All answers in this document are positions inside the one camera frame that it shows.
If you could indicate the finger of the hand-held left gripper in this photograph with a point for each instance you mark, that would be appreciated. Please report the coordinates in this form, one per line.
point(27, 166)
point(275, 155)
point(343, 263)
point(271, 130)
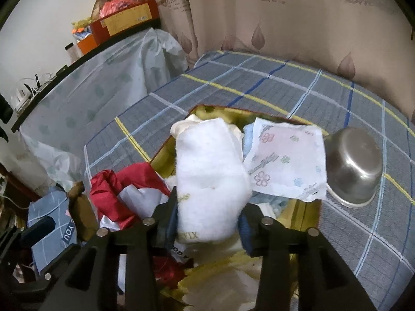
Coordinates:
point(29, 285)
point(39, 230)

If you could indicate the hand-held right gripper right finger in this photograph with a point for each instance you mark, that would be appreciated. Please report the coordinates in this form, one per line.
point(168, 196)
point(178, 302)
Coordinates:
point(246, 233)

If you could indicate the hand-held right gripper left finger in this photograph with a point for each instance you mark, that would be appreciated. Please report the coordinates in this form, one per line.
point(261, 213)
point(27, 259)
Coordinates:
point(171, 217)

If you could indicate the white fluffy towel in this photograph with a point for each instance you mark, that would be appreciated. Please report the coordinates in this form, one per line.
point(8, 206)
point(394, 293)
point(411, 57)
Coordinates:
point(207, 175)

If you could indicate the gold metal tin box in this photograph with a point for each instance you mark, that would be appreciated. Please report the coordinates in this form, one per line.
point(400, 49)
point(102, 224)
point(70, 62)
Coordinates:
point(304, 215)

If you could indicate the red and white cloth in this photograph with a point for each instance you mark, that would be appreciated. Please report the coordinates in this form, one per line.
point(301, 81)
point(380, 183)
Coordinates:
point(110, 191)

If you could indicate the white flower print cloth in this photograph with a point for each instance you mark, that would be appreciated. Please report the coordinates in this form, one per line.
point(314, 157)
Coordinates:
point(285, 158)

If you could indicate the cream folded cloth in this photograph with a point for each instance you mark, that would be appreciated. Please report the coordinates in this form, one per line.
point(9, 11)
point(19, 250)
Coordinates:
point(181, 128)

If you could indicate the light blue rolled towel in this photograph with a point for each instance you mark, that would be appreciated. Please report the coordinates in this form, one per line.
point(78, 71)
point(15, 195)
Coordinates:
point(249, 141)

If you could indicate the blue plaid bedsheet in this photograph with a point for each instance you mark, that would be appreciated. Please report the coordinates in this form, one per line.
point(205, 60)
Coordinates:
point(356, 249)

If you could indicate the dark hanging cloth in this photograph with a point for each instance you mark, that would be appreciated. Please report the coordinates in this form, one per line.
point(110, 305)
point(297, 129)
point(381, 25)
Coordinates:
point(5, 113)

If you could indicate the steel bowl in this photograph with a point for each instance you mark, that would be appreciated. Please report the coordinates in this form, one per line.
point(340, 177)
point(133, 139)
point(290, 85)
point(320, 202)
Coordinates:
point(353, 165)

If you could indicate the dark wooden shelf board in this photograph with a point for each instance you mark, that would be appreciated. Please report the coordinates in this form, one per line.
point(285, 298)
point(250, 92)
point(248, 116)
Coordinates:
point(42, 96)

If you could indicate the pale translucent dust cover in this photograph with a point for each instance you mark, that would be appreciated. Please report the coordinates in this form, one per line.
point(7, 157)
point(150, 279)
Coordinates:
point(97, 84)

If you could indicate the clear jar with dark lid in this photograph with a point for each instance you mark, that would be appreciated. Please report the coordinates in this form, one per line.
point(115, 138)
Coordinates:
point(70, 53)

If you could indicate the orange cardboard box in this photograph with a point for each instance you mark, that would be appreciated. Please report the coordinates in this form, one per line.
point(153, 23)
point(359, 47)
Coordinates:
point(87, 45)

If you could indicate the red cardboard box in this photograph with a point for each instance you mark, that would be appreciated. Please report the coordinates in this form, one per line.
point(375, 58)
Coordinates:
point(129, 19)

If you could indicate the beige leaf print curtain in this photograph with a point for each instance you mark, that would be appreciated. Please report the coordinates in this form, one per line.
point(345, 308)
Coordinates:
point(291, 22)

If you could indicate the red plastic bag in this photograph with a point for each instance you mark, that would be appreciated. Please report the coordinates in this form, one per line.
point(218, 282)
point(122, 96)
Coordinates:
point(113, 6)

